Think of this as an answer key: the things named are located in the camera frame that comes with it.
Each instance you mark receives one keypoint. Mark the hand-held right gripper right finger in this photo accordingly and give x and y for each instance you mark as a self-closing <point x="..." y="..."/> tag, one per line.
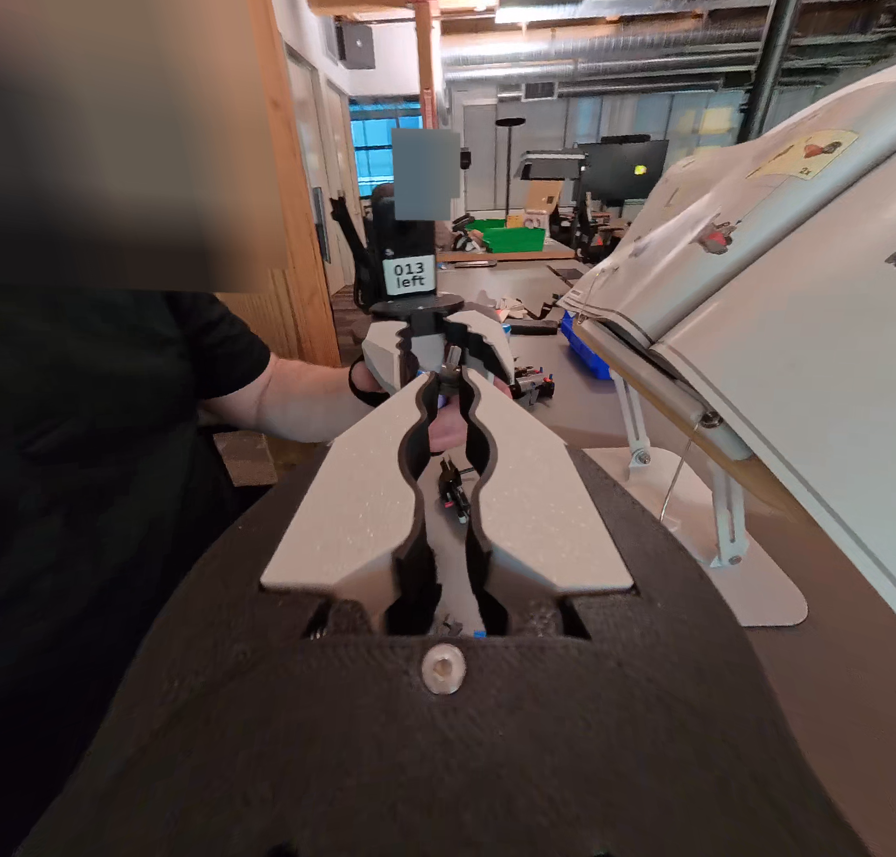
<point x="546" y="521"/>

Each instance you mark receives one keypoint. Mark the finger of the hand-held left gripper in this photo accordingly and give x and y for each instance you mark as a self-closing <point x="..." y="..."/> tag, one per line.
<point x="493" y="349"/>
<point x="381" y="356"/>

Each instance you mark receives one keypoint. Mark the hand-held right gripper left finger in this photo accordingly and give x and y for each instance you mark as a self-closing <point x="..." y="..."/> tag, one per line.
<point x="350" y="514"/>

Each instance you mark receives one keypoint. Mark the grey lego axle connector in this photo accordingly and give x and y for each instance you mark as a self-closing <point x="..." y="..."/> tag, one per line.
<point x="453" y="356"/>

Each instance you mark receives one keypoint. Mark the person's left forearm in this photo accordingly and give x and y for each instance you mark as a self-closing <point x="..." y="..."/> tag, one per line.
<point x="280" y="402"/>

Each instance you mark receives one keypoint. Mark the multicoloured lego chassis model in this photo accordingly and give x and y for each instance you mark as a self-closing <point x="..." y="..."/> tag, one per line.
<point x="535" y="384"/>

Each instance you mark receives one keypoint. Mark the small black lego assembly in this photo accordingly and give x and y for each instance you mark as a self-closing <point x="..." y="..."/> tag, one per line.
<point x="453" y="496"/>

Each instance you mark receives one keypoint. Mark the scattered loose lego pieces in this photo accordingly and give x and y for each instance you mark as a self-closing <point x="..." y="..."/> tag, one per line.
<point x="449" y="624"/>

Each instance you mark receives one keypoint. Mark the lego instruction book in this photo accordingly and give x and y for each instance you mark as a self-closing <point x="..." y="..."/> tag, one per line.
<point x="770" y="276"/>

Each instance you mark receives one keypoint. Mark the person's left hand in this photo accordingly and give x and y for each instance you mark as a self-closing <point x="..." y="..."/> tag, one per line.
<point x="448" y="433"/>

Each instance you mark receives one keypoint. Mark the white papers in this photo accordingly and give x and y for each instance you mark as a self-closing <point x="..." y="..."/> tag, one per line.
<point x="507" y="305"/>

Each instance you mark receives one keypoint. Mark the plain black cylinder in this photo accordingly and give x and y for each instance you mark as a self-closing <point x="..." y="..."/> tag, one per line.
<point x="535" y="328"/>

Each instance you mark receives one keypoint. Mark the black office chair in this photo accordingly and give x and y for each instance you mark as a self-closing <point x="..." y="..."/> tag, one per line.
<point x="348" y="230"/>

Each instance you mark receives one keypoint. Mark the wooden top desk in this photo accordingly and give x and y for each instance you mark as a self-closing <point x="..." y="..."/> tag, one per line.
<point x="490" y="257"/>

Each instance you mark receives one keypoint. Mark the blue storage bin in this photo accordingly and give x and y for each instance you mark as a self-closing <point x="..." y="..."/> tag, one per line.
<point x="584" y="356"/>

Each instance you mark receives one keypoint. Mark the window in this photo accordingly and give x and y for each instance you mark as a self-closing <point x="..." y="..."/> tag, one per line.
<point x="374" y="150"/>

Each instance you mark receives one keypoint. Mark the stack of green bins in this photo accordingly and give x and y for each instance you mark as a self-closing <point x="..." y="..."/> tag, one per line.
<point x="514" y="241"/>

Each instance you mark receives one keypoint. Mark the wooden column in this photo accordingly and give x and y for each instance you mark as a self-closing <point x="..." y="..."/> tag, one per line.
<point x="294" y="206"/>

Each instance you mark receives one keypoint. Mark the cardboard box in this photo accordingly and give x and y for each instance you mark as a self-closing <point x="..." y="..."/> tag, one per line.
<point x="542" y="199"/>

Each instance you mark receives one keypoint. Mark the black floor lamp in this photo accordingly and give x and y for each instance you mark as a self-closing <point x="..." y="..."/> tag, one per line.
<point x="509" y="122"/>

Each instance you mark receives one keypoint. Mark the black silver softbox light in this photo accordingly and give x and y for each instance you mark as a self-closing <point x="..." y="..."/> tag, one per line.
<point x="553" y="164"/>

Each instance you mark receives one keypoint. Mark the black monitor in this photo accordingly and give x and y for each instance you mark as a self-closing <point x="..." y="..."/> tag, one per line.
<point x="623" y="171"/>

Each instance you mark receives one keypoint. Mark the white book stand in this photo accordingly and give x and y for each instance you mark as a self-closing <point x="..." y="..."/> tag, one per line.
<point x="763" y="591"/>

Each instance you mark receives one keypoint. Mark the black steel column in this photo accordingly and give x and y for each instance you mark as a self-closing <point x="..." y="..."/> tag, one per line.
<point x="777" y="45"/>

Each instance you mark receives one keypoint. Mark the red wall sign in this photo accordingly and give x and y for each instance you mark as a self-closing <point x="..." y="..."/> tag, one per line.
<point x="427" y="111"/>

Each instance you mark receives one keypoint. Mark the black wall speaker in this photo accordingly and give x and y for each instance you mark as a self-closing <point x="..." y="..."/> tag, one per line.
<point x="357" y="45"/>

